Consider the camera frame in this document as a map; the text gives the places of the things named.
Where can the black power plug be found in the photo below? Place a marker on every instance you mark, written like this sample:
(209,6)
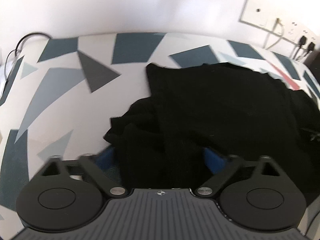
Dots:
(301,43)
(309,49)

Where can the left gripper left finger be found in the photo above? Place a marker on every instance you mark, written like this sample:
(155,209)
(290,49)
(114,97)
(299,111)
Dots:
(99,170)

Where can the white wall socket strip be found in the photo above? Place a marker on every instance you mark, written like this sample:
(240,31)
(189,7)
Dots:
(270,17)

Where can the black box appliance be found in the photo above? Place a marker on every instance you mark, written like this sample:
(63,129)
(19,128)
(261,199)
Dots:
(312,62)

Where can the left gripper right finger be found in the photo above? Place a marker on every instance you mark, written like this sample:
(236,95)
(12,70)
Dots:
(230,169)

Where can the geometric patterned table cloth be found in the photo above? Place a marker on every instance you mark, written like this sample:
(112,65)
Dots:
(59,95)

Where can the black garment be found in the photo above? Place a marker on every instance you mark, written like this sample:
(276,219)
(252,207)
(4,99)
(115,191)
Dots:
(160,141)

